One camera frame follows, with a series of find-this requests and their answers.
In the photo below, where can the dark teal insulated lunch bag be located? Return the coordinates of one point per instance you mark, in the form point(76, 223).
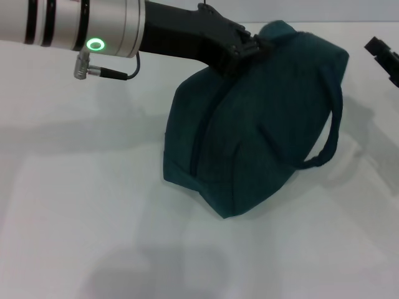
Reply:
point(255, 124)

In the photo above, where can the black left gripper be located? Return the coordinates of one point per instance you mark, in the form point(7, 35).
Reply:
point(187, 34)

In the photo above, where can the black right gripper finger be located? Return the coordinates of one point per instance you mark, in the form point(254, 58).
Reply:
point(377, 46)
point(389, 68)

